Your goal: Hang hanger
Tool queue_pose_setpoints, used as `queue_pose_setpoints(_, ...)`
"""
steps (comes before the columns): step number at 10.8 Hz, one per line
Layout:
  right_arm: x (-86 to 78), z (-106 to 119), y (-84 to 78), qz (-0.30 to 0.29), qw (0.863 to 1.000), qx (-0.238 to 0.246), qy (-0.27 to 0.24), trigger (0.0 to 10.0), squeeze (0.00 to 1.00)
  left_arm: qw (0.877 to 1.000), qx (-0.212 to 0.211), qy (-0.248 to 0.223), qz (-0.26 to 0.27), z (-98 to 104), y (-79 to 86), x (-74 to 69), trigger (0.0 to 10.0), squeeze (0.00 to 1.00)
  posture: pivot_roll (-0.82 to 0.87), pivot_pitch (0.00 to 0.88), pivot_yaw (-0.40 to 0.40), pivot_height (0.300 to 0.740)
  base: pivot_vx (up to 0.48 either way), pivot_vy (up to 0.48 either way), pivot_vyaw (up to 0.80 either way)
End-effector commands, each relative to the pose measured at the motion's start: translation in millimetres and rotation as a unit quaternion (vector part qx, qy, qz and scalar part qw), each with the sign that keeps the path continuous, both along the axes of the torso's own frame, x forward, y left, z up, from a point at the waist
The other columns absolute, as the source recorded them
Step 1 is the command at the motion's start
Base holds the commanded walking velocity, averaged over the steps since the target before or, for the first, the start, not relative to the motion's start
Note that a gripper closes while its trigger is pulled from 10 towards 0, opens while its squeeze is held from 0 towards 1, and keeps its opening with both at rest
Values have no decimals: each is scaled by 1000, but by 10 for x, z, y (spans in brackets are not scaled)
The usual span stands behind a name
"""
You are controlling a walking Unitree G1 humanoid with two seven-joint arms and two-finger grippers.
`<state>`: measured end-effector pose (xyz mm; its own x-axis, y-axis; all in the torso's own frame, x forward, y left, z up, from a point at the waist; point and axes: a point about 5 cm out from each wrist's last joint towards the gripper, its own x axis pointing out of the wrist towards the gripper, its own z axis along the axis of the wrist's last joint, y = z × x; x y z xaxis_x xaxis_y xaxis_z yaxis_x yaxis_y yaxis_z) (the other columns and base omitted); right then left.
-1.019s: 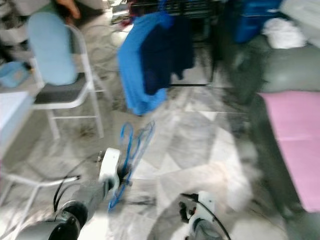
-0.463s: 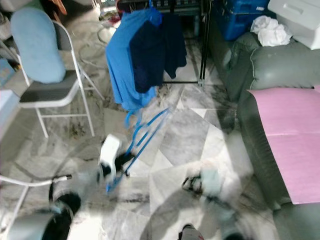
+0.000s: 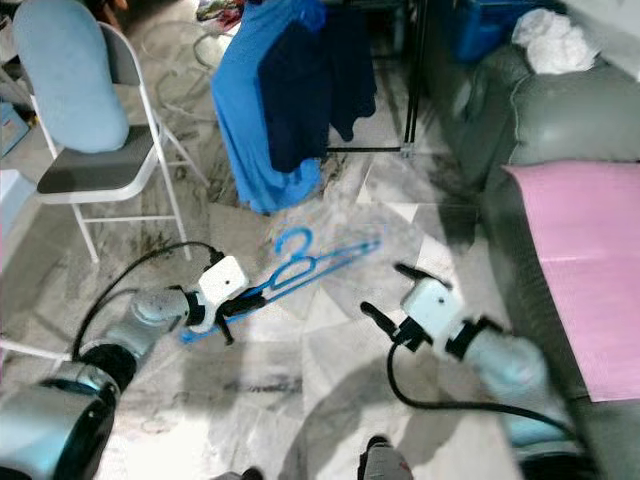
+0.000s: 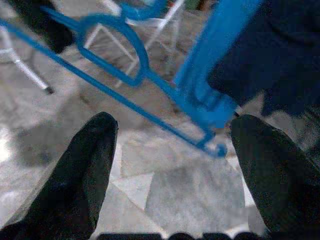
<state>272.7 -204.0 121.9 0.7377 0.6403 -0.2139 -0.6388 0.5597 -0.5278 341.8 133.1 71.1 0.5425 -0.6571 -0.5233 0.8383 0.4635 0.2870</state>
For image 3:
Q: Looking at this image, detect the robot right leg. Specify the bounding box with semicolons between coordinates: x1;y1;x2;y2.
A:
358;435;416;480

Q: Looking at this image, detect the robot leg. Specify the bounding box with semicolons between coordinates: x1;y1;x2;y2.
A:
220;466;266;480
358;435;416;480

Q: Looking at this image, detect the robot left leg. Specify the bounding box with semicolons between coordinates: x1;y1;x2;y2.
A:
220;466;266;480

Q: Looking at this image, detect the light blue garment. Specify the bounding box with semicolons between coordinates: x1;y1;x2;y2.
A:
210;0;326;216

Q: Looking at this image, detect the pink cloth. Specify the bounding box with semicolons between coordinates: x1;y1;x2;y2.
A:
503;160;640;401

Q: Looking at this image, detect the navy blue garment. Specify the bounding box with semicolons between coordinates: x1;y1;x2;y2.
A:
258;0;378;173

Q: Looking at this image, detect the grey green sofa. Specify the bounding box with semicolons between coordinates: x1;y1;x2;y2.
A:
420;0;640;480

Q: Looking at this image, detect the blue suitcase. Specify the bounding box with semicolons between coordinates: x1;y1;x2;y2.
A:
450;0;541;63

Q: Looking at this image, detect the white crumpled cloth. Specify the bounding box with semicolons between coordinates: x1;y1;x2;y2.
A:
510;8;601;76

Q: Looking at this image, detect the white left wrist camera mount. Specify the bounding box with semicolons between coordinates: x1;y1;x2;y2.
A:
195;255;249;309

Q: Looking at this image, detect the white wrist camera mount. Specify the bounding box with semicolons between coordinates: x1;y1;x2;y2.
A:
195;255;249;309
400;278;469;346

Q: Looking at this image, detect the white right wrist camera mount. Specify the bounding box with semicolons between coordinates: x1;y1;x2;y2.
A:
400;278;469;346

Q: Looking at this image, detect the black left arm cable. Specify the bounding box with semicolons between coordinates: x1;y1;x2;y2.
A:
100;240;223;351

